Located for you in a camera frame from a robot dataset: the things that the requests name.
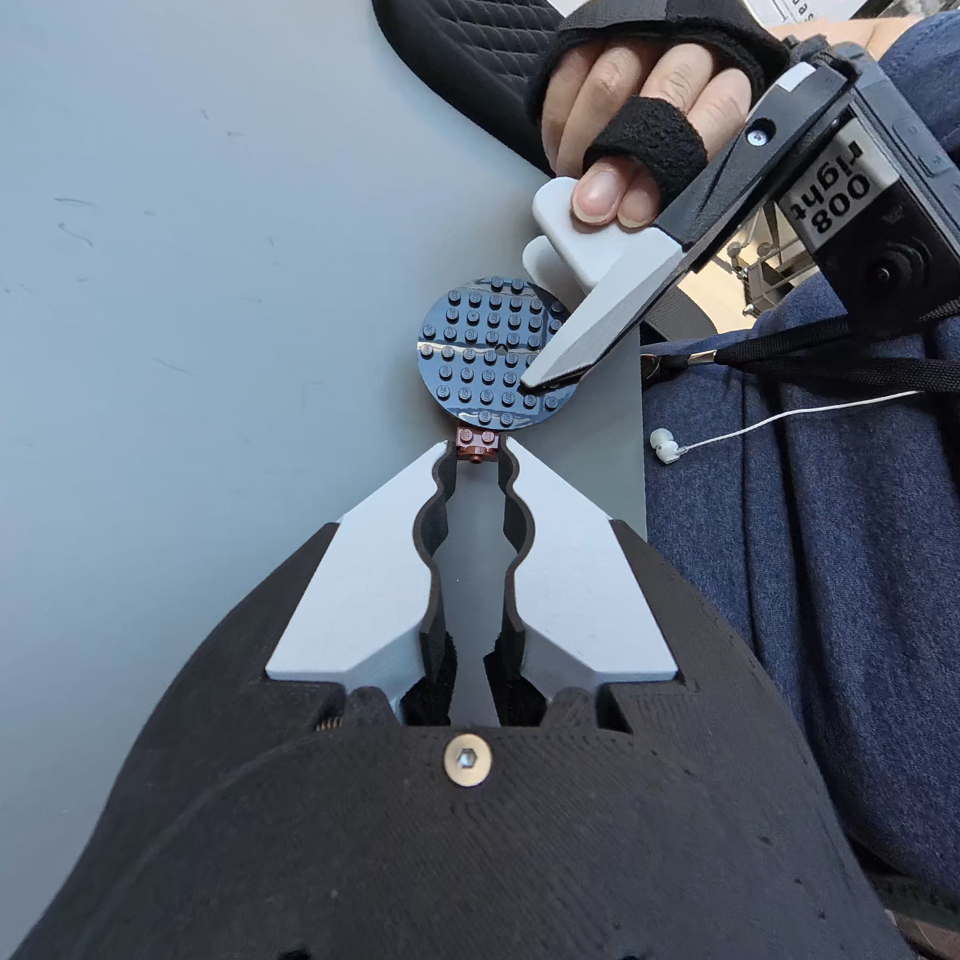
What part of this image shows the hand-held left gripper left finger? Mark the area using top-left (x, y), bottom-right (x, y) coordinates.
top-left (264, 441), bottom-right (456, 710)

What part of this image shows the white earbud cable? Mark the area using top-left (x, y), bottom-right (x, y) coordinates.
top-left (648, 388), bottom-right (927, 466)

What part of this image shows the black round studded plate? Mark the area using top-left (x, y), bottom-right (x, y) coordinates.
top-left (414, 276), bottom-right (594, 435)

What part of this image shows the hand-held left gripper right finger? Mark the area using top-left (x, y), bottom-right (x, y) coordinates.
top-left (495, 439), bottom-right (680, 710)

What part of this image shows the person's right forearm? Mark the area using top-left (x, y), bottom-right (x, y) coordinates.
top-left (772, 15), bottom-right (924, 54)

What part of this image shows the grey desk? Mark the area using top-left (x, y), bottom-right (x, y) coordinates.
top-left (0, 0), bottom-right (650, 960)

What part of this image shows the black framed white sign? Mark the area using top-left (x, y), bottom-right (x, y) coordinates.
top-left (746, 0), bottom-right (864, 24)

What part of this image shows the person's navy shirt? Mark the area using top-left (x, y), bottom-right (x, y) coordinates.
top-left (641, 11), bottom-right (960, 901)

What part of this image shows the person's right hand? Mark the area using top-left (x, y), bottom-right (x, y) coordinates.
top-left (540, 33), bottom-right (755, 230)

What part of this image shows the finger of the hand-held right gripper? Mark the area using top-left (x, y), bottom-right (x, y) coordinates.
top-left (519, 227), bottom-right (697, 393)

